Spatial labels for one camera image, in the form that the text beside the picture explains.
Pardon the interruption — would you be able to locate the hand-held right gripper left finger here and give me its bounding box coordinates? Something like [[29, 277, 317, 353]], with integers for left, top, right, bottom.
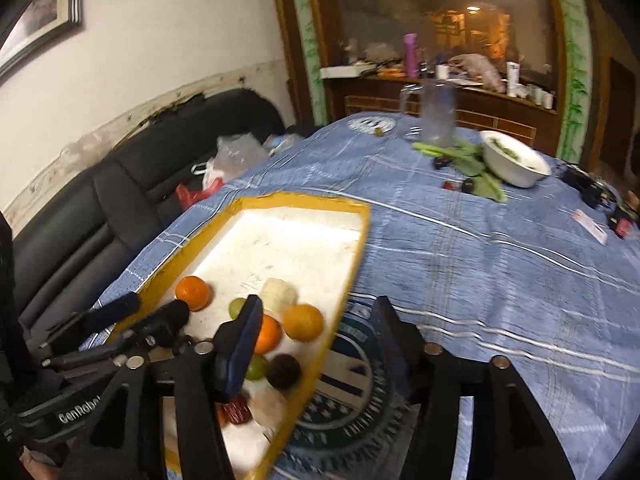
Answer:
[[62, 294, 265, 480]]

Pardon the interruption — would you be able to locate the pink plastic bag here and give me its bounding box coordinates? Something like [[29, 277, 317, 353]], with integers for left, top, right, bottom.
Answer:
[[448, 53, 503, 93]]

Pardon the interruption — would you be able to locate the dark red date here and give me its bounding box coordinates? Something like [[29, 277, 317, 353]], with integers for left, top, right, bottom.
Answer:
[[221, 394, 252, 427]]

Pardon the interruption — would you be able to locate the white bowl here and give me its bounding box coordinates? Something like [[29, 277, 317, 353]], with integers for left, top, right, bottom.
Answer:
[[481, 130, 552, 189]]

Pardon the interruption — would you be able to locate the white flat box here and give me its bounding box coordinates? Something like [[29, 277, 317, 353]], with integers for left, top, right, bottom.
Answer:
[[320, 64, 377, 80]]

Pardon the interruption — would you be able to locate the green leafy vegetable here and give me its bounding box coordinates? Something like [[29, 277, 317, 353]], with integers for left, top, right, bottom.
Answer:
[[412, 140, 509, 204]]

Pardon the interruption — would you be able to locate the red plastic bag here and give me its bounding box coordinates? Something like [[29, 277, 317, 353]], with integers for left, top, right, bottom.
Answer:
[[175, 177, 225, 211]]

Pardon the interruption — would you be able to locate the blue striped tablecloth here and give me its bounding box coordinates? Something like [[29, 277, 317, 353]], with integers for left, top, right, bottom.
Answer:
[[80, 112, 640, 480]]

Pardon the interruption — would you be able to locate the pink white card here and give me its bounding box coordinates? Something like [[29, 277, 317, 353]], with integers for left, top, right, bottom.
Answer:
[[571, 209, 611, 246]]

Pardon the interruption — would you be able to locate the purple bottle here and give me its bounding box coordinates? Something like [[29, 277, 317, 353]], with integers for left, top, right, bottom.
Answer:
[[403, 33, 420, 79]]

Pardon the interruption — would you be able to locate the black and pink gadget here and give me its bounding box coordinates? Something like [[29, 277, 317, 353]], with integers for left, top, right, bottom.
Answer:
[[606, 202, 640, 239]]

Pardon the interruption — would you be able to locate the framed wall picture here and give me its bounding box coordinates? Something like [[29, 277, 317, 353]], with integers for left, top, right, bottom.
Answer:
[[0, 0, 85, 86]]

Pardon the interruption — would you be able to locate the black sofa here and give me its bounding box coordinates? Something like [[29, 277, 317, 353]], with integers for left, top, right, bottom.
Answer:
[[10, 87, 286, 331]]

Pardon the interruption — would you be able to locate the black device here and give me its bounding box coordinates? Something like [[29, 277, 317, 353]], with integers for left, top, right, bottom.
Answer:
[[560, 164, 618, 209]]

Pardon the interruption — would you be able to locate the orange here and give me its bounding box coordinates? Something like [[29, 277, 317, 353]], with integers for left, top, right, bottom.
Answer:
[[283, 304, 325, 343], [175, 276, 212, 312], [254, 314, 282, 356]]

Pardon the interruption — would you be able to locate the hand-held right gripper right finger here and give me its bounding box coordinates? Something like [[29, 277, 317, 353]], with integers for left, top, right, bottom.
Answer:
[[370, 295, 576, 480]]

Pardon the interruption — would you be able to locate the clear glass jug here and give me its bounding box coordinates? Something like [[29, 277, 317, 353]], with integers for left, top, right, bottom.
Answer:
[[399, 79, 458, 147]]

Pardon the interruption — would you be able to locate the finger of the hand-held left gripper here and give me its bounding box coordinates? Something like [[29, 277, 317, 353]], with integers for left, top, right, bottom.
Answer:
[[42, 300, 191, 368], [40, 291, 144, 350]]

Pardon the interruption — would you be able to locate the pale cream fruit chunk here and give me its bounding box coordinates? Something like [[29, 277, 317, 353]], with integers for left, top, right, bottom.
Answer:
[[259, 278, 298, 313]]

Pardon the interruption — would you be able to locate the dark round fruit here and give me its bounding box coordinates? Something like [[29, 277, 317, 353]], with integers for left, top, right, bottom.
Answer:
[[267, 354, 303, 391]]

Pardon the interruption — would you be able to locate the white foam tray yellow rim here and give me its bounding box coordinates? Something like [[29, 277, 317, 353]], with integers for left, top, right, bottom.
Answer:
[[80, 191, 372, 480]]

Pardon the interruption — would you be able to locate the wooden cabinet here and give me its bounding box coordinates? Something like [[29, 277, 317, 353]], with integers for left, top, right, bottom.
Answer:
[[267, 0, 591, 163]]

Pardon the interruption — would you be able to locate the clear plastic bag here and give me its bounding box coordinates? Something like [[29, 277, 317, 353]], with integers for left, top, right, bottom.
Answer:
[[205, 132, 271, 182]]

